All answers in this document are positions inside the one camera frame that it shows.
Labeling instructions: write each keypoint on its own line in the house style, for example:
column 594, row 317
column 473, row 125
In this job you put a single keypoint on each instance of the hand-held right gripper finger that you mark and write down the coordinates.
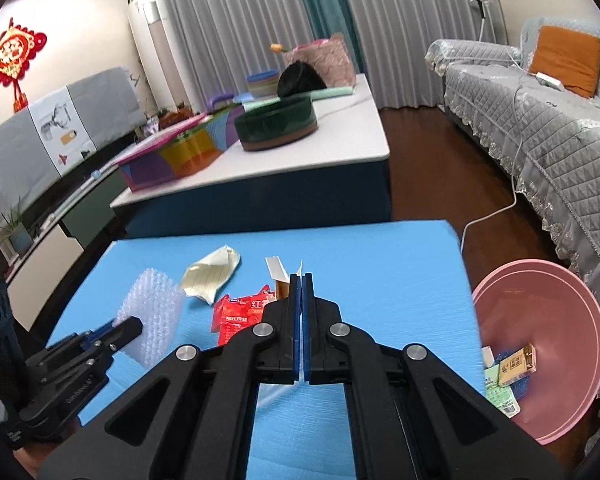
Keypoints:
column 295, row 320
column 307, row 330

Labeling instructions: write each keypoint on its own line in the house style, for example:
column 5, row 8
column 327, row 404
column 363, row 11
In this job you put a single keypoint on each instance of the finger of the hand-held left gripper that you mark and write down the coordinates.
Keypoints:
column 127, row 329
column 80, row 341

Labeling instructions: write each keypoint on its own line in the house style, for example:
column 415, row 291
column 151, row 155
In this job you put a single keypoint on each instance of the clear bubble wrap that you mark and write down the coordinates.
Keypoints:
column 152, row 305

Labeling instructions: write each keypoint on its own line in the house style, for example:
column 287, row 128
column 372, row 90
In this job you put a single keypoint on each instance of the white brown small carton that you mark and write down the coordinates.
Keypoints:
column 281, row 286

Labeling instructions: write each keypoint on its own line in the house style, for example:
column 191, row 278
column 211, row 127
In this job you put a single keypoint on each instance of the green snack packet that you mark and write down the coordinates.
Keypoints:
column 497, row 392

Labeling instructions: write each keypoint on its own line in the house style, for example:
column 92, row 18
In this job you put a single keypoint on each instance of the tan small box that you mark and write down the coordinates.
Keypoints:
column 517, row 365

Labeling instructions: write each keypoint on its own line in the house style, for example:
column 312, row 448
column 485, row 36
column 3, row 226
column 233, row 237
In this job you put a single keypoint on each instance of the pink plastic basin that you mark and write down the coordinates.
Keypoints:
column 540, row 300

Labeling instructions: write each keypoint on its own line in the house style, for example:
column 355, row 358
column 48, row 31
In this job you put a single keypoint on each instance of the red snack packet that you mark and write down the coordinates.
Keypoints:
column 235, row 317

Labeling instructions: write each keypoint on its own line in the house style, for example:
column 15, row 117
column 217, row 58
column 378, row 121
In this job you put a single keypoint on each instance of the blue foam mat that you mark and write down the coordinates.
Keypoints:
column 380, row 270

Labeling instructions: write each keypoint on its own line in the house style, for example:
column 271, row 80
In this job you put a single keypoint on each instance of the crumpled cream paper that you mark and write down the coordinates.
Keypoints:
column 207, row 275

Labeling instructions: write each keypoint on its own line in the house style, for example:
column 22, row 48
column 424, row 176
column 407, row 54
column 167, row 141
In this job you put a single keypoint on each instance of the small potted plant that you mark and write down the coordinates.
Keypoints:
column 17, row 237

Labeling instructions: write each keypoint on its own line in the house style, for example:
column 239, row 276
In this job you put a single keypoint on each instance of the dark television cabinet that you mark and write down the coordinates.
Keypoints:
column 90, row 210

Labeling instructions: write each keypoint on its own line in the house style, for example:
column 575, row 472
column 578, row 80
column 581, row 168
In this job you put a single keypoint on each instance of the white blue rod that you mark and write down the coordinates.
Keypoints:
column 96, row 175

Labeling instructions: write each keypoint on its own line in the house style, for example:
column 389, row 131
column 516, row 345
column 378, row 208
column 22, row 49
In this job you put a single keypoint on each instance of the colourful striped storage box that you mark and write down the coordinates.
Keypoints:
column 180, row 160

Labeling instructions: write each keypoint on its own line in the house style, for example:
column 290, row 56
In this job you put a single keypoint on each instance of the white paper scrap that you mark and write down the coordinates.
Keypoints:
column 487, row 356

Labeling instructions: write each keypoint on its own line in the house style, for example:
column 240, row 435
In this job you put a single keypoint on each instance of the white coffee table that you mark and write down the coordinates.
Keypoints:
column 330, row 135

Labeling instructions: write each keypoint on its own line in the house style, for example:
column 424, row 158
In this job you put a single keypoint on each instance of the dark green round basin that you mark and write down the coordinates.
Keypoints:
column 275, row 125

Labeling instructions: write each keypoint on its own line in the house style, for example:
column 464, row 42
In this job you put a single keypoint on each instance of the brown ornament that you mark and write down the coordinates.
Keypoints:
column 172, row 119

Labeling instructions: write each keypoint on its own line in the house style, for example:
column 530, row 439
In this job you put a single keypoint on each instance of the grey television dust cover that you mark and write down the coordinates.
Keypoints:
column 100, row 110

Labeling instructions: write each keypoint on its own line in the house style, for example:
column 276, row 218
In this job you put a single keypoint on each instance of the light blue plate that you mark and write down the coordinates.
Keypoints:
column 242, row 97

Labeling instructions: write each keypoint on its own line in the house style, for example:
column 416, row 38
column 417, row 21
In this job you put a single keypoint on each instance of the mint green cloth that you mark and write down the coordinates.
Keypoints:
column 340, row 91

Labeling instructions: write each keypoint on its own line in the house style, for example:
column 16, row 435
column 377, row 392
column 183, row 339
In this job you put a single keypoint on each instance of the stack of pastel bowls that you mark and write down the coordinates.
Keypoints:
column 261, row 85

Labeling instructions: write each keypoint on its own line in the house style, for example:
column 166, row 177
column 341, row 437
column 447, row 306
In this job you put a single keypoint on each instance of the black bowl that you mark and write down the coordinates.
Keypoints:
column 300, row 80

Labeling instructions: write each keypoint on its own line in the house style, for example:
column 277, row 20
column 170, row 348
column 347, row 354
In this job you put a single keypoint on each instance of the pink quilted bag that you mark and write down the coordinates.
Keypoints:
column 335, row 62

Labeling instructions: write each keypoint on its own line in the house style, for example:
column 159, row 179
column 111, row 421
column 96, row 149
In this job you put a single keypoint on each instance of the orange tulip flower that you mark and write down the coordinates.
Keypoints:
column 277, row 48

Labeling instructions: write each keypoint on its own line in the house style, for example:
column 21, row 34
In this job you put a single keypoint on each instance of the white standing air conditioner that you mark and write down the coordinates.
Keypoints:
column 157, row 50

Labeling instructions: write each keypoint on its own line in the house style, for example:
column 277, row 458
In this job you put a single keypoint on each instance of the teal curtain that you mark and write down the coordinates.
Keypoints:
column 325, row 10

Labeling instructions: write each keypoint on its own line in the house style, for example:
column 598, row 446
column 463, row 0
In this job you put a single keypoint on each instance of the grey curtain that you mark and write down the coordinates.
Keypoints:
column 420, row 25
column 230, row 15

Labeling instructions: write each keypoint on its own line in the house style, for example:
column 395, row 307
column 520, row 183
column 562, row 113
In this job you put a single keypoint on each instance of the grey quilted sofa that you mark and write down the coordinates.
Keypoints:
column 570, row 160

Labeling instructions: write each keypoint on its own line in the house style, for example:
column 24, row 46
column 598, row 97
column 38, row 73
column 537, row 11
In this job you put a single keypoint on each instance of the white power strip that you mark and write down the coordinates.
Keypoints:
column 549, row 81

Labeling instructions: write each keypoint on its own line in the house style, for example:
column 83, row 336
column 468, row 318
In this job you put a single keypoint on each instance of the orange cushion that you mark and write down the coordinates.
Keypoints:
column 565, row 60

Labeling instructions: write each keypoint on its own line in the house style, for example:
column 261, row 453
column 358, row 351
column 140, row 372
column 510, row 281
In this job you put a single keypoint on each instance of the red knot wall ornament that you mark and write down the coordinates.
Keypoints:
column 7, row 55

